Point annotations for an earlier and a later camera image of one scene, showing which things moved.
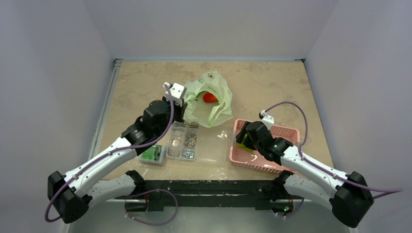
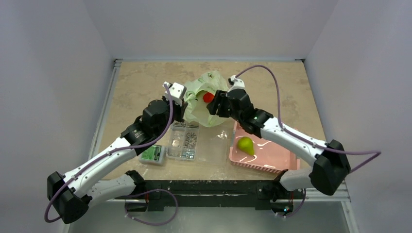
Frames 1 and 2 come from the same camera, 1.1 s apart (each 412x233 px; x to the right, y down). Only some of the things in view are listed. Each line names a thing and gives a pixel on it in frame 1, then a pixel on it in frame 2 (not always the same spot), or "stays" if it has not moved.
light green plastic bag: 199,112 stays
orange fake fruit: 208,97 stays
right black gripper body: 241,139 -> 218,103
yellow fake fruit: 242,145 stays
